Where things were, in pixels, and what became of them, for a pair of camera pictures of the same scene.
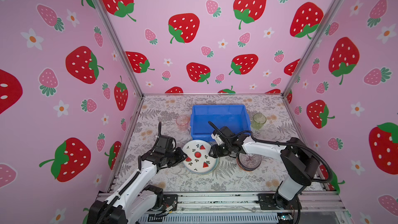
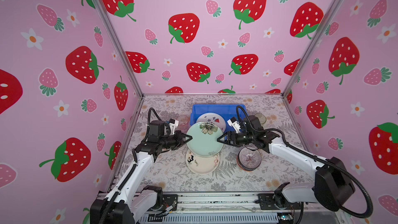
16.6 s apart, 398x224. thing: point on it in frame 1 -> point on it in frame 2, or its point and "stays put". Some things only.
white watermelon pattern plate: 198,161 -> 213,117
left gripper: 181,156 -> 178,136
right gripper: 214,152 -> 229,136
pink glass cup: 182,122 stays put
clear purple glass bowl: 249,161 stays put
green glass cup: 258,121 stays put
